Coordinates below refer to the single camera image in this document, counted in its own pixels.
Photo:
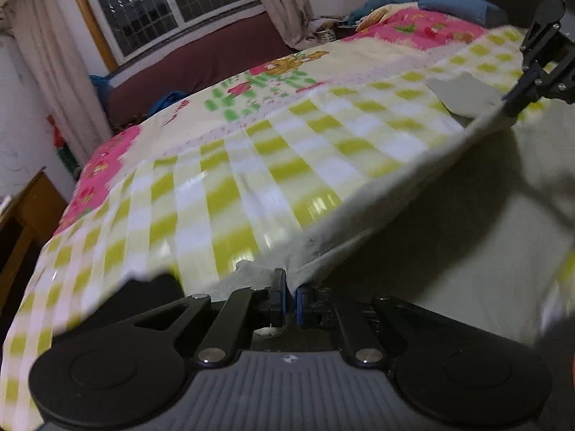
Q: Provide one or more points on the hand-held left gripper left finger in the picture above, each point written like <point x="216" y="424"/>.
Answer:
<point x="279" y="296"/>

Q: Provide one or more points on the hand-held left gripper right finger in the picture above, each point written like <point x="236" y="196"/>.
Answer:
<point x="303" y="306"/>

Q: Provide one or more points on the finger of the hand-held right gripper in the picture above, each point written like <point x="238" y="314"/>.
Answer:
<point x="541" y="27"/>
<point x="523" y="87"/>

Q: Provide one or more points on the light grey pants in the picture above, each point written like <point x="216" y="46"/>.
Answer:
<point x="449" y="233"/>

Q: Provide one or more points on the checked printed blanket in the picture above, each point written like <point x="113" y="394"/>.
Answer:
<point x="292" y="143"/>

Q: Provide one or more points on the white box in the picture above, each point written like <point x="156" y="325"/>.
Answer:
<point x="357" y="0"/>

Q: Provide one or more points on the cluttered basket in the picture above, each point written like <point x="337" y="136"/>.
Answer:
<point x="324" y="35"/>

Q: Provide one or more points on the small blue cloth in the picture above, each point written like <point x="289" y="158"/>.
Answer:
<point x="168" y="101"/>

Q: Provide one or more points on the maroon sofa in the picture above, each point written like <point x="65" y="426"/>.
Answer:
<point x="202" y="63"/>

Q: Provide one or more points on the wooden cabinet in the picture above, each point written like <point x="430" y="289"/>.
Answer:
<point x="31" y="224"/>

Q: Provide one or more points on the beige curtain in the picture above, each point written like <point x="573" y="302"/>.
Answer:
<point x="278" y="0"/>
<point x="49" y="54"/>

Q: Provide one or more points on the blue bag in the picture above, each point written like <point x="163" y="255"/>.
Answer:
<point x="101" y="94"/>

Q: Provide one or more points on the barred window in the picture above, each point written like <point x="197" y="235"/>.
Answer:
<point x="148" y="4"/>

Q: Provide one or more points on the red green wall decoration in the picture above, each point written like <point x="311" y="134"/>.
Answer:
<point x="60" y="143"/>

